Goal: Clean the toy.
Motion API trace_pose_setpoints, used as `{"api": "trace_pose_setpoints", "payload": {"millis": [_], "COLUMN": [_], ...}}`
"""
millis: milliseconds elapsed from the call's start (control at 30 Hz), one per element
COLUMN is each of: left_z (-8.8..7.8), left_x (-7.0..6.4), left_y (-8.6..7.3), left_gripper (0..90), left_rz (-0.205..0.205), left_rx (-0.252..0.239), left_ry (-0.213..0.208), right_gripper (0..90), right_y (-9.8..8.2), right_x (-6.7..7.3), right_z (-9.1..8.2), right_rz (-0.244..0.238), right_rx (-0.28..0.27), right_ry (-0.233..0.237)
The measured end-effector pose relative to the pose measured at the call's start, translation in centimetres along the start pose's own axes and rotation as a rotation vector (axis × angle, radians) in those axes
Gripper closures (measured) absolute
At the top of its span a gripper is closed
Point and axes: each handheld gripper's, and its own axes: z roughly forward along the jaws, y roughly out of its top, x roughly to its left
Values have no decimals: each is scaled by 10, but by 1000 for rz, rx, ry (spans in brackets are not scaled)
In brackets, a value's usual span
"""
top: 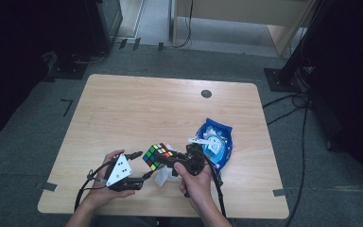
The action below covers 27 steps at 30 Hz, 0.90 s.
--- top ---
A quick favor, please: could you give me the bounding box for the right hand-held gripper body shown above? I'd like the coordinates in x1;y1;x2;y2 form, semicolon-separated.
182;137;222;177

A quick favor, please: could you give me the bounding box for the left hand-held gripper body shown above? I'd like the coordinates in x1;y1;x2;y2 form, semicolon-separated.
105;153;145;192

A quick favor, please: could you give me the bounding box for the multicoloured puzzle cube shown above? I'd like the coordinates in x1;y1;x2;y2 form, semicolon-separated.
142;142;175;172

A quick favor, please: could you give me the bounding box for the blue wet wipes pack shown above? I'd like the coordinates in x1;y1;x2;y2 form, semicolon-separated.
195;117;234;174

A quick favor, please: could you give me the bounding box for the person's right hand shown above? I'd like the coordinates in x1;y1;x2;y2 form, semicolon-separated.
173;161;215;212

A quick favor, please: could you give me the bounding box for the person's left hand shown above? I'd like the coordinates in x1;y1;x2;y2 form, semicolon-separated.
83;149;136;208

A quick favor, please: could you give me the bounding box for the grey tape piece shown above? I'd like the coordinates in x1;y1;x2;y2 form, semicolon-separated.
272;187;294;198
41;182;59;192

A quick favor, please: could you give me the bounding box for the black stand base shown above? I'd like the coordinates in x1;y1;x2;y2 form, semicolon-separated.
46;51;89;80
263;67;311;94

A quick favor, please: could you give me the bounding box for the dark cabinet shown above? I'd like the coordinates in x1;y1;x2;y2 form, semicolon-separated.
84;0;124;55

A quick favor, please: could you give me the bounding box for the black stand pole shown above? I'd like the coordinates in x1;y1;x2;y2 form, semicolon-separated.
280;0;329;83

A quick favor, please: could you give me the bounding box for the light wooden cabinet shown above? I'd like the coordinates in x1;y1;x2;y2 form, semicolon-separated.
171;0;316;58

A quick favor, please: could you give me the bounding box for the dark curtain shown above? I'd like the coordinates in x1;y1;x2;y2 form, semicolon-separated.
308;0;363;202
0;0;89;145

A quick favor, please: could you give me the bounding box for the right hand-held gripper black cable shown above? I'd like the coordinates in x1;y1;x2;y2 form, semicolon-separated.
195;148;228;218

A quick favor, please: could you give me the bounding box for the hand-held gripper black cable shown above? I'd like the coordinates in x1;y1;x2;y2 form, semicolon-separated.
74;160;116;213
195;148;228;218

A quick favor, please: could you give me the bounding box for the left hand-held gripper black cable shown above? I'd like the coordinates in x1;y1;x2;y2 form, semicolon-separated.
74;160;116;213

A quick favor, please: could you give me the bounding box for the long black floor cable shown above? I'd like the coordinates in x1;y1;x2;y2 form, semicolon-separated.
284;105;310;227

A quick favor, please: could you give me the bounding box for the black hanging cable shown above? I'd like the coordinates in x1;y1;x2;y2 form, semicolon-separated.
169;0;194;49

